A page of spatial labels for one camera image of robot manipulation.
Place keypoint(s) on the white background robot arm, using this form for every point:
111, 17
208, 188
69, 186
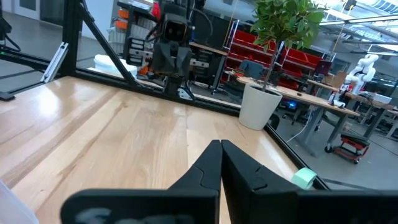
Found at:
363, 70

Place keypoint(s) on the red shelving unit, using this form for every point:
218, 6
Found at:
245, 37

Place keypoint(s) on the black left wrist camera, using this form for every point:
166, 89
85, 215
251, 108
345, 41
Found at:
175, 29

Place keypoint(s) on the black aluminium frame rail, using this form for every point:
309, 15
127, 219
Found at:
211, 105
295, 155

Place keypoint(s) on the green leafy plant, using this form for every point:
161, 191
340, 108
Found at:
286, 18

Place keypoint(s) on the white plant pot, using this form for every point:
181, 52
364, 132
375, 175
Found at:
258, 109

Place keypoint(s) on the red wheeled cart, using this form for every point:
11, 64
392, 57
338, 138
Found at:
351, 144

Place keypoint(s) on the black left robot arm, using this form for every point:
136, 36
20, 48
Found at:
172, 85

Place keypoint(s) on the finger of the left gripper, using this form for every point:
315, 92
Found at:
181, 60
162, 59

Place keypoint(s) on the wooden work table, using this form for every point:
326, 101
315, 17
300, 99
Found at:
311, 99

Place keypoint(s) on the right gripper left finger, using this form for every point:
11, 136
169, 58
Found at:
155, 208

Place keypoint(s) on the silver frame bracket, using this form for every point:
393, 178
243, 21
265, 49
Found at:
186, 94
56, 60

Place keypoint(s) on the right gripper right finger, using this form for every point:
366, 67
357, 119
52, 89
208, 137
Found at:
295, 208

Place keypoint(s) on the blue chair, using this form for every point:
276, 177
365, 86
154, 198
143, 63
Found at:
252, 68

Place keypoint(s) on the black diagonal frame brace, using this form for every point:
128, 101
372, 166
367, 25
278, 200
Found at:
105, 42

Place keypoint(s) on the black monitor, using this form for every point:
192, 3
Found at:
214, 31

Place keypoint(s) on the black frame post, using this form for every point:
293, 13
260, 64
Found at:
71, 31

